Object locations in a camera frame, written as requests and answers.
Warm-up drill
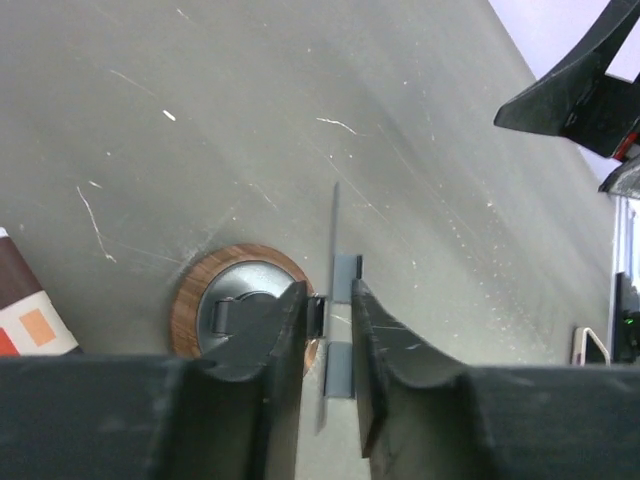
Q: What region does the grey phone stand wooden base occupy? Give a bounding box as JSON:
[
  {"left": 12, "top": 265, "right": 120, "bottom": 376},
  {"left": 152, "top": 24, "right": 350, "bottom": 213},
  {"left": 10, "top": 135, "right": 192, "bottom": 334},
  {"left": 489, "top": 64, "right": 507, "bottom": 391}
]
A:
[{"left": 169, "top": 187, "right": 363, "bottom": 431}]

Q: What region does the colourful patchwork placemat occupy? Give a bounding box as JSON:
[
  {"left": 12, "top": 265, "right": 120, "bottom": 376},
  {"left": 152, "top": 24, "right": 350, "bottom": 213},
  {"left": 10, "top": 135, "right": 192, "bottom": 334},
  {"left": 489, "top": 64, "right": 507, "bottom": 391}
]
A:
[{"left": 1, "top": 229, "right": 82, "bottom": 357}]

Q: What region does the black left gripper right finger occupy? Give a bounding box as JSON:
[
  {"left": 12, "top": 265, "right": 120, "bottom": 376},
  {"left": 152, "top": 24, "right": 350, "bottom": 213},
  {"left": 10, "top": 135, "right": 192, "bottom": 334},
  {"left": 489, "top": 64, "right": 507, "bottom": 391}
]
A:
[{"left": 351, "top": 280, "right": 639, "bottom": 479}]

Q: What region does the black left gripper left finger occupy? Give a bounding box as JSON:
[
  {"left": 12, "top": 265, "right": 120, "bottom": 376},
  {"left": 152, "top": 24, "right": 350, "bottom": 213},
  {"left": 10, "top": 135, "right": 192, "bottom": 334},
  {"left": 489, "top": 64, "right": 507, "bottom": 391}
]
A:
[{"left": 1, "top": 282, "right": 308, "bottom": 479}]

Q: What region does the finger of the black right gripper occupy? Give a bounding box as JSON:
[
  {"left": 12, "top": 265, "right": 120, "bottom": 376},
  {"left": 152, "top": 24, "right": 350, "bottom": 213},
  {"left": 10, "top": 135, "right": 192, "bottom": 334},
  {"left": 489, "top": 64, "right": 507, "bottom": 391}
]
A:
[
  {"left": 599, "top": 158, "right": 640, "bottom": 200},
  {"left": 494, "top": 1, "right": 639, "bottom": 158}
]

